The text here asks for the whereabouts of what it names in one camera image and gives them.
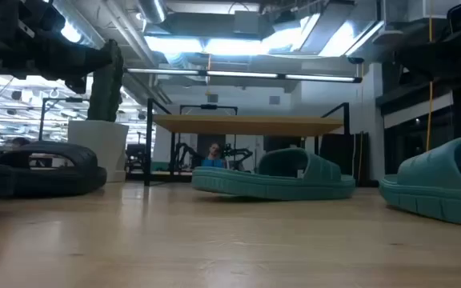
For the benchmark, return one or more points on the person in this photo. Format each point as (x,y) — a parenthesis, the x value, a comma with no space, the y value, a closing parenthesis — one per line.
(214,152)

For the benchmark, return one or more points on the teal rubber slide sandal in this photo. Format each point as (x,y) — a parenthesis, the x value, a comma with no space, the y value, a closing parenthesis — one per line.
(426,188)
(274,186)

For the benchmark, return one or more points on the black background robot arm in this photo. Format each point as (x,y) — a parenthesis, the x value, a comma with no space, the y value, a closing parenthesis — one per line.
(240,152)
(184,151)

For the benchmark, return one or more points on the tall green cactus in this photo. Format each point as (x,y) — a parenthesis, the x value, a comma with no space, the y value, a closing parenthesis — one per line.
(106,92)

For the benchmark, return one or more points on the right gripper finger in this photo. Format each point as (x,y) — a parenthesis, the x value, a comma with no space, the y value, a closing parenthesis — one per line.
(434,49)
(434,68)

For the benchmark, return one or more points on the black wall screen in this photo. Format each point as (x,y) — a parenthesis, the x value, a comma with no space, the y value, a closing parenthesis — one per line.
(282,142)

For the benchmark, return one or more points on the silver round air duct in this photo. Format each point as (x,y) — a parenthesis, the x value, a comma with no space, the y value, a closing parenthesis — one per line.
(152,10)

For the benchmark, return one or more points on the long ceiling light bar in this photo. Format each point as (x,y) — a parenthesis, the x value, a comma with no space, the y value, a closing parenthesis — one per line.
(242,74)

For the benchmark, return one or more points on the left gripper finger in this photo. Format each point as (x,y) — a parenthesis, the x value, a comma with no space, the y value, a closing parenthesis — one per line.
(82,54)
(86,69)

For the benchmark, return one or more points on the black cabinet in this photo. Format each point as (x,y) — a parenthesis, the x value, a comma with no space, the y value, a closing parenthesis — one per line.
(334,160)

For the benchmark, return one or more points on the wooden shelf black metal frame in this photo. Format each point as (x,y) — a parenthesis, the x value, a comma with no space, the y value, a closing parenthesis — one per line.
(246,125)

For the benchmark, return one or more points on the thin black background frame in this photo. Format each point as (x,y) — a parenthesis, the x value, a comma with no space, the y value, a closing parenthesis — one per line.
(74,99)

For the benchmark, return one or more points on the white hexagonal plant pot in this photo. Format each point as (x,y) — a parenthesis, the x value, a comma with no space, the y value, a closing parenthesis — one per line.
(98,148)

